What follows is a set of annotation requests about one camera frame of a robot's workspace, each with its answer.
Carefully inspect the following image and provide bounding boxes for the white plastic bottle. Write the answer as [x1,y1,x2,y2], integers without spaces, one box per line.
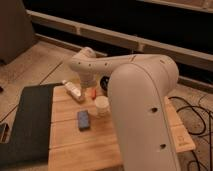
[62,80,84,102]

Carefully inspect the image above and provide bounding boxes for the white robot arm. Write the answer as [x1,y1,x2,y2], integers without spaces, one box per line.
[69,48,180,171]

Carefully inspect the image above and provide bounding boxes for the small orange object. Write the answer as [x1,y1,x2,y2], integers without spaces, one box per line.
[90,88,97,100]

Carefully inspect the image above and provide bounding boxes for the dark round bowl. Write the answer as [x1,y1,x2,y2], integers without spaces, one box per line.
[100,76,109,91]

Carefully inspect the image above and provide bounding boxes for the white plastic cup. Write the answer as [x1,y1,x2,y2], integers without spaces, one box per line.
[94,96,109,116]

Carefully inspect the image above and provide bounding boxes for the blue sponge block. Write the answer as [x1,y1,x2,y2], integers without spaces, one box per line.
[77,110,90,131]

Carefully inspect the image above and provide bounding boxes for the grey cabinet at left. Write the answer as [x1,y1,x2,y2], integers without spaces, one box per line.
[0,0,37,64]

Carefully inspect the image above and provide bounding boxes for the dark grey floor mat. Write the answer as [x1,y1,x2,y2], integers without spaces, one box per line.
[0,83,59,171]

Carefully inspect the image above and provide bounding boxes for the black floor cables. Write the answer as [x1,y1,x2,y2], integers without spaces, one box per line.
[168,95,213,171]

